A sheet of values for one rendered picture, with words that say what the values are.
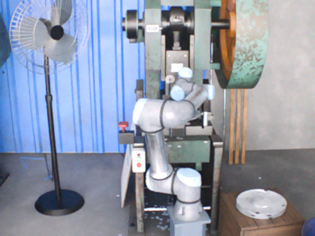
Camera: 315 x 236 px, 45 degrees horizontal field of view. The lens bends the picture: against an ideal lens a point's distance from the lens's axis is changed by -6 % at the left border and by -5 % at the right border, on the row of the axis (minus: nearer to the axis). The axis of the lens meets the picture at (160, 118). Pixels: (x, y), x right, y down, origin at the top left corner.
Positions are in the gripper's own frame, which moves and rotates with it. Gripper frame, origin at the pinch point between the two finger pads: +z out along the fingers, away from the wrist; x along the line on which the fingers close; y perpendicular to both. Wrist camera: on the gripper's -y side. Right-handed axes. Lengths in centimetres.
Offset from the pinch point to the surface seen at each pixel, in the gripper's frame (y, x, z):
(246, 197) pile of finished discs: 38, -39, 28
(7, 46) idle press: -125, 93, 4
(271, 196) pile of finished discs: 54, -39, 27
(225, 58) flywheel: 37, 50, -9
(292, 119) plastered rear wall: 132, 104, 102
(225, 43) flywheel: 39, 62, -13
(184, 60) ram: 5.7, 30.5, -20.8
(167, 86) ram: -4.7, 24.0, -6.0
